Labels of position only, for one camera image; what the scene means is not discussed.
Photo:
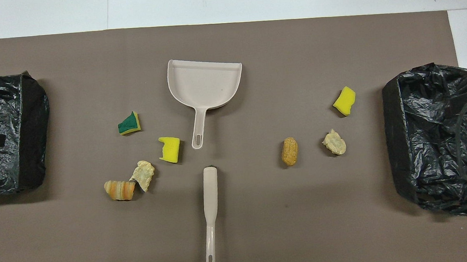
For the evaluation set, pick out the beige brush with black bristles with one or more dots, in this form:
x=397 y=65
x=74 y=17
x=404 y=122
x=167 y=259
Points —
x=210 y=190

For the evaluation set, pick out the beige plastic dustpan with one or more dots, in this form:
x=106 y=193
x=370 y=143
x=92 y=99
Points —
x=203 y=83

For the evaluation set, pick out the notched yellow sponge piece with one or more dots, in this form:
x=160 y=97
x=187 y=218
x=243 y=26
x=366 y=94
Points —
x=171 y=149

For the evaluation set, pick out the orange striped bread piece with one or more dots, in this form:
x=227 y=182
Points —
x=118 y=190

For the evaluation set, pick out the wavy yellow sponge piece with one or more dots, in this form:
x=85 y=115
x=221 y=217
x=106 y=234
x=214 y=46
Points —
x=344 y=100

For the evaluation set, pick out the cream foam chunk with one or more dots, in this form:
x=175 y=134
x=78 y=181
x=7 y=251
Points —
x=335 y=144
x=144 y=174

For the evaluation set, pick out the brown table mat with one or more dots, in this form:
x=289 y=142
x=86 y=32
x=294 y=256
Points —
x=265 y=227

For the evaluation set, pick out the green and yellow sponge piece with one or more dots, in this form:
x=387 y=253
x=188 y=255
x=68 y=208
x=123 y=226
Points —
x=128 y=124

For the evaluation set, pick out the brown peanut shaped bread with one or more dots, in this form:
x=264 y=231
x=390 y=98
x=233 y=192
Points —
x=289 y=151

